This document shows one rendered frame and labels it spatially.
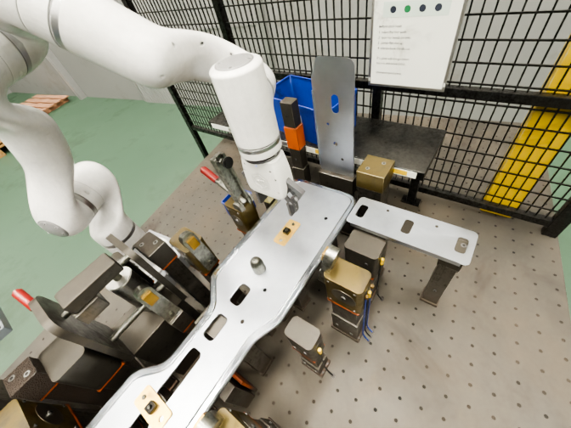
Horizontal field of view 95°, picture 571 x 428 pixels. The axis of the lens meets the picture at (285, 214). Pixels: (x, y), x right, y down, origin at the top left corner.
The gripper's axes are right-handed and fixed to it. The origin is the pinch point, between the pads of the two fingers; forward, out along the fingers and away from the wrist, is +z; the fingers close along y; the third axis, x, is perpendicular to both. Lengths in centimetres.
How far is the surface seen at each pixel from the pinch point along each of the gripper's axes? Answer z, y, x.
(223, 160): -9.5, -13.1, -0.9
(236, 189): 1.5, -14.5, 0.1
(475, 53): 55, 11, 233
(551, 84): -5, 44, 58
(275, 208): 12.1, -8.1, 5.8
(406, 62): -10, 10, 54
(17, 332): 113, -183, -110
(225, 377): 12.4, 8.9, -34.8
